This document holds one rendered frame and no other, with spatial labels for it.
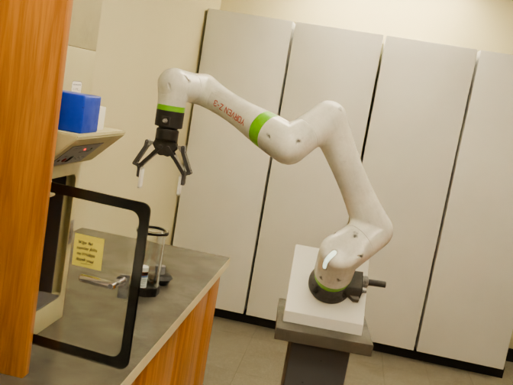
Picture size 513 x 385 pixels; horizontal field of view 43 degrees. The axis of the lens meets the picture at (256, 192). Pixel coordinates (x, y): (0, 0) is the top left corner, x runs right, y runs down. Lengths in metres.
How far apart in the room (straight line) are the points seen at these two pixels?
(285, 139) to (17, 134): 0.78
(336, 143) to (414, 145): 2.55
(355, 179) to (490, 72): 2.65
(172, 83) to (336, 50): 2.55
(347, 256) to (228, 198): 2.67
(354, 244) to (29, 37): 1.14
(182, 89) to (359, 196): 0.66
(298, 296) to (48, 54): 1.20
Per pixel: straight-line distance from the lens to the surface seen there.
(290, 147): 1.91
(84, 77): 1.83
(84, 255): 1.57
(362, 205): 2.10
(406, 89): 4.54
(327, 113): 2.00
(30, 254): 1.55
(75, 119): 1.59
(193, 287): 2.41
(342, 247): 2.06
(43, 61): 1.50
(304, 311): 2.22
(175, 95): 2.12
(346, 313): 2.24
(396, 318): 4.76
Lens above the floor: 1.67
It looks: 9 degrees down
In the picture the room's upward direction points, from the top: 10 degrees clockwise
